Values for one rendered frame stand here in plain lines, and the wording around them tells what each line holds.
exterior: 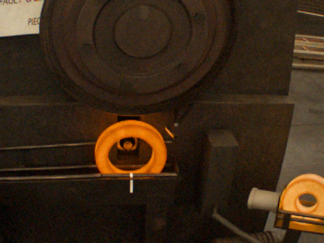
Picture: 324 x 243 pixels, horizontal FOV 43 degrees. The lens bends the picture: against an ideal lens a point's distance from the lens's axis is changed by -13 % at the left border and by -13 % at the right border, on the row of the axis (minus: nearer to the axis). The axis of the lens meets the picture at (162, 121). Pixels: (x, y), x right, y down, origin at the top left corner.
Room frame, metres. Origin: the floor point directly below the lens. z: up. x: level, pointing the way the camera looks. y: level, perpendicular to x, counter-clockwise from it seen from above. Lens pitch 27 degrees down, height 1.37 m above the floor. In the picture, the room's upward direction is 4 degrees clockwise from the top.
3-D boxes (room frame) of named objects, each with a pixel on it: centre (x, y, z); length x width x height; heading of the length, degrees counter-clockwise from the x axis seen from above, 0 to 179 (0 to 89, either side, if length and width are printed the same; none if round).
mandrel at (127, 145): (1.19, 0.10, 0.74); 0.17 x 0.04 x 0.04; 10
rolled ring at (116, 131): (1.03, 0.07, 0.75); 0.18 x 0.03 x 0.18; 101
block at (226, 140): (1.08, -0.16, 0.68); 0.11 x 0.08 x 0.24; 10
